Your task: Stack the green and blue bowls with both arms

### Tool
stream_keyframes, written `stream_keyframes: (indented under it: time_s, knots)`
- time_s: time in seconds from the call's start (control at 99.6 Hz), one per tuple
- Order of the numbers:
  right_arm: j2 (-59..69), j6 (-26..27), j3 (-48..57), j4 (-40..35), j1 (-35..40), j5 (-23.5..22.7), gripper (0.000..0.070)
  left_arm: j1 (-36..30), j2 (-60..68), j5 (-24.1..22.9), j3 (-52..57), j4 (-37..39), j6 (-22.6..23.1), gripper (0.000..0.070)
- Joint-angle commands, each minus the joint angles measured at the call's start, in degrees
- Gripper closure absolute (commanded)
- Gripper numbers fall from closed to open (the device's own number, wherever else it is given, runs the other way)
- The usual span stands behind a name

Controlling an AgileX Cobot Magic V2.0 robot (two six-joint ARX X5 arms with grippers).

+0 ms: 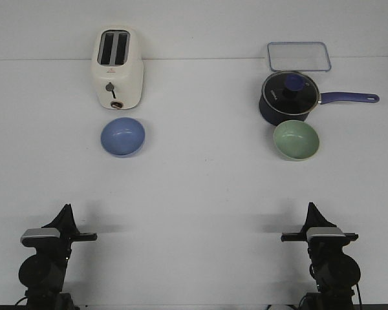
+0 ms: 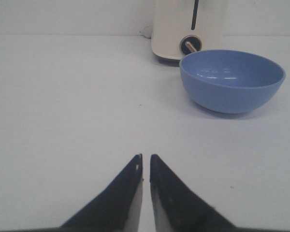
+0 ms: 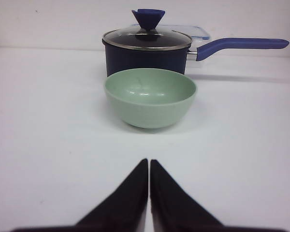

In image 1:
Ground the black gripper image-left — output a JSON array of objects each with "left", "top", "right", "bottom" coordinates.
[{"left": 41, "top": 204, "right": 98, "bottom": 258}]

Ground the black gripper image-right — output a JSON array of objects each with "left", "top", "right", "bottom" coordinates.
[{"left": 281, "top": 202, "right": 358, "bottom": 255}]

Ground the green bowl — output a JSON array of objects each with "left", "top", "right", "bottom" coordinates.
[{"left": 273, "top": 120, "right": 320, "bottom": 161}]

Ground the blue bowl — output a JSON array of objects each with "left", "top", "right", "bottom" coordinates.
[{"left": 100, "top": 117, "right": 146, "bottom": 158}]

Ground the dark blue saucepan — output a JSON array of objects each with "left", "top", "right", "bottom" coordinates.
[{"left": 258, "top": 87, "right": 380, "bottom": 126}]

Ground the glass pot lid blue knob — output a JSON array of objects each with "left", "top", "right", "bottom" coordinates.
[{"left": 262, "top": 71, "right": 320, "bottom": 116}]

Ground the clear plastic container blue rim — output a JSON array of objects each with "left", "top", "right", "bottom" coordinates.
[{"left": 267, "top": 41, "right": 332, "bottom": 72}]

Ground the white two-slot toaster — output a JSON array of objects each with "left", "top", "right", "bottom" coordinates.
[{"left": 91, "top": 26, "right": 144, "bottom": 110}]

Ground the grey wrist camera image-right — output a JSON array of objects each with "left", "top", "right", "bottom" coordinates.
[{"left": 306, "top": 227, "right": 346, "bottom": 242}]

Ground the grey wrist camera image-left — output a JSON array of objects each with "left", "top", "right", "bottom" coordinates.
[{"left": 20, "top": 227, "right": 61, "bottom": 247}]

